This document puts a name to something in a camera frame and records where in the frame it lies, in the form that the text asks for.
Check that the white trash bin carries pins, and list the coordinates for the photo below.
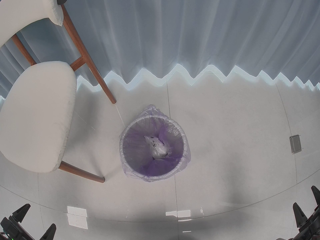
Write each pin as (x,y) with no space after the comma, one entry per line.
(135,146)

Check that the white cushioned wooden chair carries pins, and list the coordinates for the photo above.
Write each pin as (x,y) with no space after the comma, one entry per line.
(37,109)

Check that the purple plastic bag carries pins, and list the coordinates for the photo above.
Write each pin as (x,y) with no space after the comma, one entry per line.
(155,170)

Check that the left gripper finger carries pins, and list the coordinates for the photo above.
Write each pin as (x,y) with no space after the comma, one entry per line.
(47,234)
(21,212)

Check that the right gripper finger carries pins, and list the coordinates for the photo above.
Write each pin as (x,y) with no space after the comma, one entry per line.
(300,216)
(317,196)

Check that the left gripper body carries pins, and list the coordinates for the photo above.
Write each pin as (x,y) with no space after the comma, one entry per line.
(12,230)

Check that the blue-green curtain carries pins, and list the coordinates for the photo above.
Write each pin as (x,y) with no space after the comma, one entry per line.
(175,21)

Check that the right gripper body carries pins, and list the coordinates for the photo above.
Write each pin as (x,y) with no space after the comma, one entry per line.
(312,230)

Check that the white plastic wrapper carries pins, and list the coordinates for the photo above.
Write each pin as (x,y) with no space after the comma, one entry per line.
(157,146)

